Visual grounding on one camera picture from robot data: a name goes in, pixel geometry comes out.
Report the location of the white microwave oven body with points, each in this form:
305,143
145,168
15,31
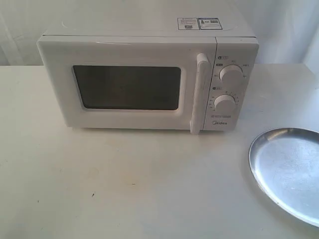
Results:
233,48

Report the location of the white printed warning label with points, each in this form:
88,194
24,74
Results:
204,23

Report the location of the lower white control knob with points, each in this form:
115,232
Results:
224,103

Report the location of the white control knob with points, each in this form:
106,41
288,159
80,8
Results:
231,74
224,103

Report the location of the upper white control knob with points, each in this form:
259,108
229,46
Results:
231,74

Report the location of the round steel tray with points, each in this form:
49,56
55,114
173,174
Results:
285,165

